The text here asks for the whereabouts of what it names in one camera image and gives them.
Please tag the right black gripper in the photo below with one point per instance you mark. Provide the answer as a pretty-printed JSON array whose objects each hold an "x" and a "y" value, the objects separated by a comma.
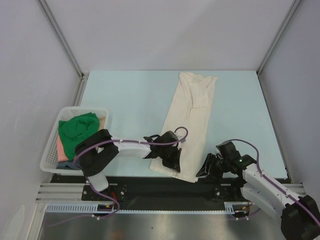
[{"x": 213, "y": 165}]

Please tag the white slotted cable duct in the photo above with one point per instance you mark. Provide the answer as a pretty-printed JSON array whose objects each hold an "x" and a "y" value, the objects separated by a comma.
[{"x": 226, "y": 208}]

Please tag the right aluminium corner post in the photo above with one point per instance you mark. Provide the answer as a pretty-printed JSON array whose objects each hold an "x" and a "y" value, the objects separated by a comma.
[{"x": 292, "y": 11}]

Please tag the aluminium corner post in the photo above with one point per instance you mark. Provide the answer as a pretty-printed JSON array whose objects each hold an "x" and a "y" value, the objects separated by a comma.
[
  {"x": 292, "y": 11},
  {"x": 44, "y": 6}
]

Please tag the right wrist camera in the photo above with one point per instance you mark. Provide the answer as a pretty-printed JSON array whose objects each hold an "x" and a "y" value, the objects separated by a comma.
[{"x": 228, "y": 151}]

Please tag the white plastic laundry basket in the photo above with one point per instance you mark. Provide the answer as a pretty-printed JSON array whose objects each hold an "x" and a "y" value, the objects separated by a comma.
[{"x": 49, "y": 160}]

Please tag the green t shirt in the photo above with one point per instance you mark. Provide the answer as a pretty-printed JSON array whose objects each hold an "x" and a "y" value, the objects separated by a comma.
[{"x": 74, "y": 131}]

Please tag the beige t shirt in basket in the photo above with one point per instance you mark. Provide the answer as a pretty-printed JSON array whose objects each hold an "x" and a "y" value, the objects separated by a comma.
[{"x": 102, "y": 123}]

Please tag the pink t shirt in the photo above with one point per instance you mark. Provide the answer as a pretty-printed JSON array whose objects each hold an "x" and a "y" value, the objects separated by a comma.
[{"x": 61, "y": 156}]

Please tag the aluminium frame rail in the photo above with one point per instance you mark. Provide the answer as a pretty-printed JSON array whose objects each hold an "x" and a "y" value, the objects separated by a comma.
[{"x": 57, "y": 192}]

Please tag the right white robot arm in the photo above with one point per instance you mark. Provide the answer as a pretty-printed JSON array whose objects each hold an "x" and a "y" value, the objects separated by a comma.
[{"x": 299, "y": 216}]

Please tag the left aluminium corner post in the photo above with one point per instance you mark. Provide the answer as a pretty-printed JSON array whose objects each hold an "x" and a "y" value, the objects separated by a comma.
[{"x": 44, "y": 6}]

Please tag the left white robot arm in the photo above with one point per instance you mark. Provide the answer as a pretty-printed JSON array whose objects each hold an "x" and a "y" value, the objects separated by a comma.
[{"x": 96, "y": 152}]

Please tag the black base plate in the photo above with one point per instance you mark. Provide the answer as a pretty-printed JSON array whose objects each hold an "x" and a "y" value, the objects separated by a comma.
[{"x": 159, "y": 180}]

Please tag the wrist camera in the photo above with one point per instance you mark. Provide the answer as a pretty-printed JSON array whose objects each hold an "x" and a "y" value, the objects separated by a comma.
[
  {"x": 168, "y": 139},
  {"x": 228, "y": 151}
]

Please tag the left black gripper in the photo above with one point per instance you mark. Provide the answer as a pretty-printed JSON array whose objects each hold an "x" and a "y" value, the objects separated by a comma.
[{"x": 169, "y": 164}]

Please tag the cream t shirt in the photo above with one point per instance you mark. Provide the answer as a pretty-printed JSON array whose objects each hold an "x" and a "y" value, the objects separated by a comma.
[{"x": 191, "y": 108}]

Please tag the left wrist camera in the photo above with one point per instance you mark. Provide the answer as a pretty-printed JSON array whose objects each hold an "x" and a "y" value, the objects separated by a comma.
[{"x": 168, "y": 139}]

